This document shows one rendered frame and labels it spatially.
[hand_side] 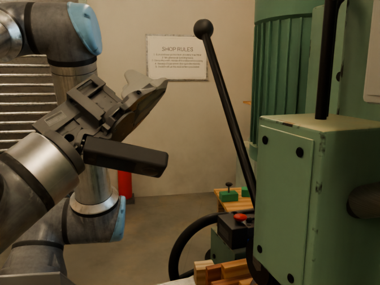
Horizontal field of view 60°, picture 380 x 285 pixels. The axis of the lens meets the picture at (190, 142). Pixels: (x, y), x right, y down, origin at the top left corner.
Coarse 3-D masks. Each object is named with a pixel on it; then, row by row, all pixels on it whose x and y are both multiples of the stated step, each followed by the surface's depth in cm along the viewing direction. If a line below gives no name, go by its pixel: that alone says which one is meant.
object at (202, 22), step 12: (204, 24) 55; (204, 36) 55; (216, 60) 53; (216, 72) 51; (216, 84) 51; (228, 96) 50; (228, 108) 48; (228, 120) 48; (240, 132) 47; (240, 144) 46; (240, 156) 45; (252, 180) 44; (252, 192) 43; (252, 204) 43; (252, 240) 40; (252, 252) 40; (252, 264) 40; (252, 276) 40; (264, 276) 38
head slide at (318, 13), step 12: (312, 12) 41; (312, 24) 41; (312, 36) 41; (336, 36) 37; (312, 48) 41; (336, 48) 37; (312, 60) 41; (336, 60) 38; (312, 72) 42; (336, 72) 38; (312, 84) 42; (336, 84) 38; (312, 96) 42; (336, 96) 38; (312, 108) 42; (336, 108) 38
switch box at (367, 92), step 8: (376, 0) 21; (376, 8) 21; (376, 16) 21; (376, 24) 21; (376, 32) 21; (376, 40) 21; (376, 48) 21; (368, 56) 22; (376, 56) 21; (368, 64) 22; (376, 64) 21; (368, 72) 22; (376, 72) 21; (368, 80) 22; (376, 80) 21; (368, 88) 22; (376, 88) 21; (368, 96) 22; (376, 96) 21
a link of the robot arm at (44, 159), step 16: (16, 144) 40; (32, 144) 39; (48, 144) 39; (32, 160) 38; (48, 160) 39; (64, 160) 40; (48, 176) 38; (64, 176) 40; (48, 192) 39; (64, 192) 41
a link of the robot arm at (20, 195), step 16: (0, 160) 38; (16, 160) 38; (16, 176) 37; (32, 176) 37; (16, 192) 36; (32, 192) 37; (0, 208) 34; (16, 208) 36; (32, 208) 37; (48, 208) 40; (0, 224) 34; (16, 224) 36; (32, 224) 39; (0, 240) 35
